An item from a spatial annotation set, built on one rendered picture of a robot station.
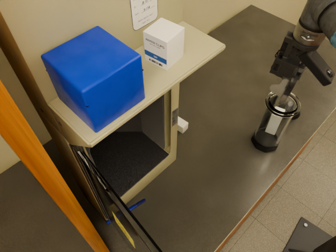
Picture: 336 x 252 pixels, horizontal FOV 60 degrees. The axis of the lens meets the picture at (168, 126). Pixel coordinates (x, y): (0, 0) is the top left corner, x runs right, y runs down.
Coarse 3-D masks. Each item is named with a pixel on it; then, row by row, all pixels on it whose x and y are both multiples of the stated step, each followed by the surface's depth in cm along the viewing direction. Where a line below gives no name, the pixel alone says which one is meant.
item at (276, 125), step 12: (276, 96) 96; (288, 96) 95; (264, 108) 97; (288, 108) 98; (264, 120) 97; (276, 120) 93; (288, 120) 94; (264, 132) 100; (276, 132) 98; (264, 144) 105; (276, 144) 106
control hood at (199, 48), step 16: (192, 32) 57; (192, 48) 55; (208, 48) 55; (144, 64) 52; (176, 64) 52; (192, 64) 52; (144, 80) 49; (160, 80) 49; (176, 80) 50; (64, 112) 45; (128, 112) 45; (64, 128) 48; (80, 128) 43; (112, 128) 44; (80, 144) 46
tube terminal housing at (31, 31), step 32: (0, 0) 33; (32, 0) 36; (64, 0) 39; (96, 0) 42; (128, 0) 47; (160, 0) 52; (0, 32) 40; (32, 32) 38; (64, 32) 42; (128, 32) 51; (32, 64) 41; (32, 96) 53; (64, 160) 76; (128, 192) 92
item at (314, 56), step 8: (304, 56) 75; (312, 56) 76; (320, 56) 77; (312, 64) 76; (320, 64) 76; (312, 72) 77; (320, 72) 76; (328, 72) 77; (320, 80) 78; (328, 80) 77
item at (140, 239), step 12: (84, 156) 54; (96, 180) 54; (96, 192) 69; (108, 192) 50; (108, 204) 60; (120, 204) 49; (108, 216) 80; (120, 216) 53; (120, 228) 68; (132, 228) 48; (144, 240) 45
